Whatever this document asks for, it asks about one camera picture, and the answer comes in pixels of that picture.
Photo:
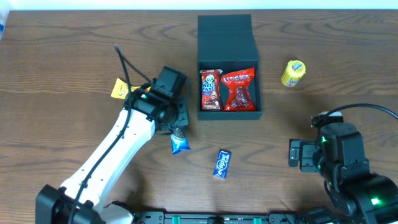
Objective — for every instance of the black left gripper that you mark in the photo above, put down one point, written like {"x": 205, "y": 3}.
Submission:
{"x": 180, "y": 118}

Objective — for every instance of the yellow candy bottle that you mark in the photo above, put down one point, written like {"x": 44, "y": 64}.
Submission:
{"x": 293, "y": 72}

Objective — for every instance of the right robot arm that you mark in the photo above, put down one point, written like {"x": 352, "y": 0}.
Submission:
{"x": 337, "y": 154}

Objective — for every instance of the white blue object corner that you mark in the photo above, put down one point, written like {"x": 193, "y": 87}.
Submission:
{"x": 3, "y": 20}

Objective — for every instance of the blue Eclipse mint box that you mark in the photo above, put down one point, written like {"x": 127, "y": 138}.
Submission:
{"x": 222, "y": 164}

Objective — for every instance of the dark green open box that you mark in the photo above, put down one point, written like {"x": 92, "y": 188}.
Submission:
{"x": 226, "y": 42}

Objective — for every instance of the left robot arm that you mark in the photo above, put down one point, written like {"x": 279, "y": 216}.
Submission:
{"x": 82, "y": 197}

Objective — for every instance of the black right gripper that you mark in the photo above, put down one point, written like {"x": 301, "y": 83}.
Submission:
{"x": 306, "y": 155}

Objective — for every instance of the black mounting rail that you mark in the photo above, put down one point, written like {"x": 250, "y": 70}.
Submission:
{"x": 207, "y": 218}

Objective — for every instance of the red Hello Panda box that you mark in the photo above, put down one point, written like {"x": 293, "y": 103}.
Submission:
{"x": 210, "y": 90}

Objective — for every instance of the red Kracie candy bag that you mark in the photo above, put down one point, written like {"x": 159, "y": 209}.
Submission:
{"x": 238, "y": 83}

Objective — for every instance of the yellow orange snack packet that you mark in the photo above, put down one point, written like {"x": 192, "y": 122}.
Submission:
{"x": 120, "y": 89}

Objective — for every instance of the blue Oreo cookie pack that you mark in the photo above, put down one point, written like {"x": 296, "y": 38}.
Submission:
{"x": 179, "y": 141}

